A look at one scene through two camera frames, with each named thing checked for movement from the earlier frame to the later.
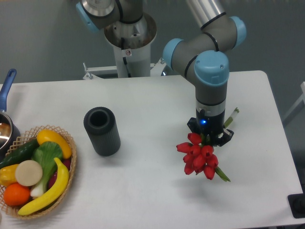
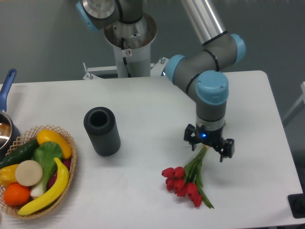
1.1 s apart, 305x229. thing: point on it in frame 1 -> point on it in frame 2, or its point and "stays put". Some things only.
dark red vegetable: [66, 162] stays put
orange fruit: [15, 194] stays put
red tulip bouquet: [199, 157] -> [188, 181]
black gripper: [210, 120] -> [225, 148]
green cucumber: [23, 153] stays put
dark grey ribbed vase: [100, 124] stays put
